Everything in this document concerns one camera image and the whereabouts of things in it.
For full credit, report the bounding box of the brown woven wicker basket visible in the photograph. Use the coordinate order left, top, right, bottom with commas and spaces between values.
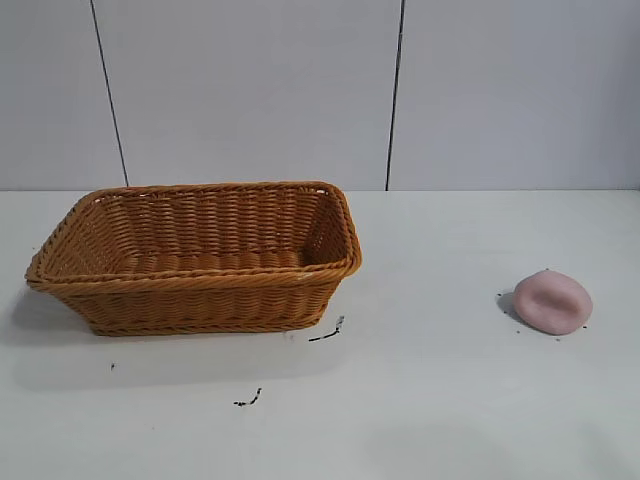
24, 180, 364, 337

